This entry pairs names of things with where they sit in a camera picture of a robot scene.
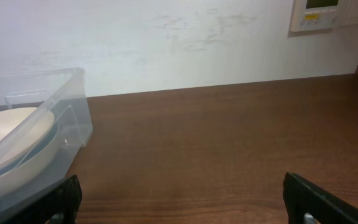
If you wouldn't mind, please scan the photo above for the cream bowl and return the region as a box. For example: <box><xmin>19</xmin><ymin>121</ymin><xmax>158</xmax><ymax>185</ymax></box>
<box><xmin>0</xmin><ymin>136</ymin><xmax>60</xmax><ymax>197</ymax></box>

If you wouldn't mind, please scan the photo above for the white wall panel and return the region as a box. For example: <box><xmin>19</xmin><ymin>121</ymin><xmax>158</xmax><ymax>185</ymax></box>
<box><xmin>289</xmin><ymin>0</ymin><xmax>358</xmax><ymax>32</ymax></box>

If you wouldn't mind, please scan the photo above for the blue bowl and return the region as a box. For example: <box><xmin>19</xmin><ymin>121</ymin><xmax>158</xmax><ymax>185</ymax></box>
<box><xmin>0</xmin><ymin>124</ymin><xmax>58</xmax><ymax>175</ymax></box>

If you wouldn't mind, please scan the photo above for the cream plate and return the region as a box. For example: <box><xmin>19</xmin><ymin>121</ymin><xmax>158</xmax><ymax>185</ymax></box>
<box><xmin>0</xmin><ymin>107</ymin><xmax>55</xmax><ymax>169</ymax></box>

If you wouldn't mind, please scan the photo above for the clear plastic storage bin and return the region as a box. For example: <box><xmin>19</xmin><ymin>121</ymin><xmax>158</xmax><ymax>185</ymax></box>
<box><xmin>0</xmin><ymin>68</ymin><xmax>93</xmax><ymax>212</ymax></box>

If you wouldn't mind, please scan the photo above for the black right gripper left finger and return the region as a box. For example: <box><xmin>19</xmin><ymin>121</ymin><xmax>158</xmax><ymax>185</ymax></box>
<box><xmin>0</xmin><ymin>175</ymin><xmax>82</xmax><ymax>224</ymax></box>

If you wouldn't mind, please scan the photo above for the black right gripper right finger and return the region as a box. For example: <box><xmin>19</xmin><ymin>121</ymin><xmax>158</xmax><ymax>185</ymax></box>
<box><xmin>283</xmin><ymin>172</ymin><xmax>358</xmax><ymax>224</ymax></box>

